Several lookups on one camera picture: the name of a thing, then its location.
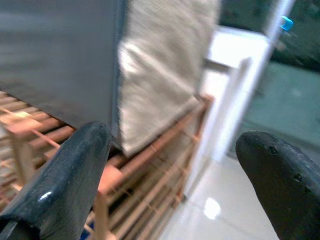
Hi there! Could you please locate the grey mini fridge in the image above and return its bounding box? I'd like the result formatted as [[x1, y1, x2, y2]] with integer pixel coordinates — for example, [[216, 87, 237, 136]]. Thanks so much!
[[0, 0, 127, 151]]

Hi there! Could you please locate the white door post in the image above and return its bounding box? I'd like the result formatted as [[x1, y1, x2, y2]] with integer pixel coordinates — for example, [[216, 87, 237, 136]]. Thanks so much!
[[183, 0, 297, 198]]

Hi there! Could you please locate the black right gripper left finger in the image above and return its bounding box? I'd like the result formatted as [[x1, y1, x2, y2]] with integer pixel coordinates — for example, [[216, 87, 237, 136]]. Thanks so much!
[[0, 120, 113, 240]]

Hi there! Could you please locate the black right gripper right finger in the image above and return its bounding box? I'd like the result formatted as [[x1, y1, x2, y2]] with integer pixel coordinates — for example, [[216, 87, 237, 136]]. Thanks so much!
[[235, 130, 320, 240]]

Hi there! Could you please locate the wooden slatted rack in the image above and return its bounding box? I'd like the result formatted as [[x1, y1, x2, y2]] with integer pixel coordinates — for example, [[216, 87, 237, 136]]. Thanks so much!
[[0, 90, 216, 240]]

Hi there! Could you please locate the beige woven cover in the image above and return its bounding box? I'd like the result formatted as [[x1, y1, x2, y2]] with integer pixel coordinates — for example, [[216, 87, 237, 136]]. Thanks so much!
[[116, 0, 222, 158]]

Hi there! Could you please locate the green tinted glass door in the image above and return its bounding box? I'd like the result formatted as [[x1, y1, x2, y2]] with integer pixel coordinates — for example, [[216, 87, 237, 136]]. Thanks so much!
[[219, 0, 320, 156]]

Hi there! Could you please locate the blue plastic clip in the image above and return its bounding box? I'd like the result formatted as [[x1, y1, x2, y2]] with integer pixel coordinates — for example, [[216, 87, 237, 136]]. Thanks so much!
[[279, 15, 295, 32]]

